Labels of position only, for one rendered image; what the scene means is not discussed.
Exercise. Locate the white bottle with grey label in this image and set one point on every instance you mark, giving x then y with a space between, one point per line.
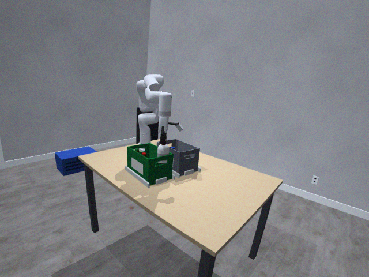
163 149

